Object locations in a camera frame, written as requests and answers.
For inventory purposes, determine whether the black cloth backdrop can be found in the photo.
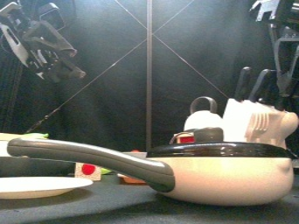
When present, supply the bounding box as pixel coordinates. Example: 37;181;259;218
0;0;299;176

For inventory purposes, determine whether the vertical metal frame pole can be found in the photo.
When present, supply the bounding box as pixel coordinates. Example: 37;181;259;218
144;0;154;151

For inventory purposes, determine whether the pink rectangular tray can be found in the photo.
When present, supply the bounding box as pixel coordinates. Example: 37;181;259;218
116;173;148;186

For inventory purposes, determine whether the blue grey bowl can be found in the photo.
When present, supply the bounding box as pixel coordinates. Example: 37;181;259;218
121;150;148;161

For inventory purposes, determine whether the black handled toy knife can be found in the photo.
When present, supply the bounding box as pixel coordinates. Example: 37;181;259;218
233;66;253;103
246;68;275;103

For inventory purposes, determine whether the thin diagonal brace wire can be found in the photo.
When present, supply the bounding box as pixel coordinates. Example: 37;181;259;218
113;0;230;100
25;0;196;133

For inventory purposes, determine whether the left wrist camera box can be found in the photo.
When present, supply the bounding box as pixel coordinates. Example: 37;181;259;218
37;2;66;31

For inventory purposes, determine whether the white block with red dot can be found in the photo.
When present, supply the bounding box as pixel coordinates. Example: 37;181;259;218
73;162;102;182

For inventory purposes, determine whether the white kettle with grey handle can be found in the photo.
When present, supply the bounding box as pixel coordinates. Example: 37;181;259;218
181;95;225;133

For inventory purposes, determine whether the black pan lid with knob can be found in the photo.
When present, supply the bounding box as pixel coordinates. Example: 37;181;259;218
145;127;293;159

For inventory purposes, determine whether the white and red toy appliance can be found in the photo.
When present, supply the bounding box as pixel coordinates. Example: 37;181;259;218
168;131;196;144

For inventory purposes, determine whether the black handled paring knife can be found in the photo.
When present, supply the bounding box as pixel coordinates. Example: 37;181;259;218
272;86;292;112

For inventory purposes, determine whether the white toy knife block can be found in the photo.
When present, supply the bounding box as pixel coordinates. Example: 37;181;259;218
220;98;299;151

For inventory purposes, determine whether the cream pan with grey handle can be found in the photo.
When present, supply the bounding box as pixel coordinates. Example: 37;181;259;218
5;137;295;207

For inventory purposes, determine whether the white round plate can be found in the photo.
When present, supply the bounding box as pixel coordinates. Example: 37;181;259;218
0;176;94;200

